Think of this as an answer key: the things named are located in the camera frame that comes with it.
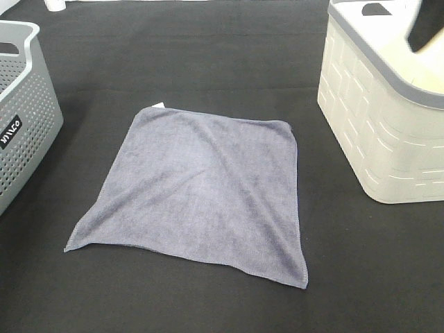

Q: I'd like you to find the white cup at table edge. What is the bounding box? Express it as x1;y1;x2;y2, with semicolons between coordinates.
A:
44;0;66;12

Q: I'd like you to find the black table cloth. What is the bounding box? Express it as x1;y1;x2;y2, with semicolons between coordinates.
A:
1;1;443;332

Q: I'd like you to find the white basket with grey rim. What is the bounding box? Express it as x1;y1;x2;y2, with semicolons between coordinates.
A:
318;1;443;204

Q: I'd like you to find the grey perforated laundry basket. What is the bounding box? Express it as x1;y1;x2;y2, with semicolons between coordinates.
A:
1;20;64;211

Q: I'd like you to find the grey-blue microfibre towel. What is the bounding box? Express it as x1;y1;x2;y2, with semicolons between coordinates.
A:
65;106;308;289

